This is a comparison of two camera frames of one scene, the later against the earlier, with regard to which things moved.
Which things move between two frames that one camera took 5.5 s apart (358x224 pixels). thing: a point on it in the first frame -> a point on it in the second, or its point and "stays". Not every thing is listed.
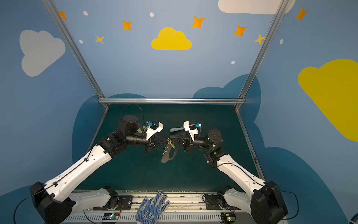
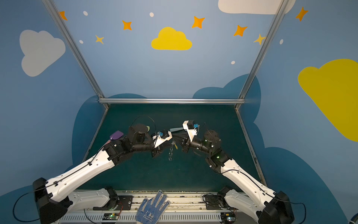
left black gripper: x=151 y=143 -> x=156 y=150
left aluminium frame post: x=76 y=51 stays
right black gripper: x=187 y=143 stays
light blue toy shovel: x=175 y=129 stays
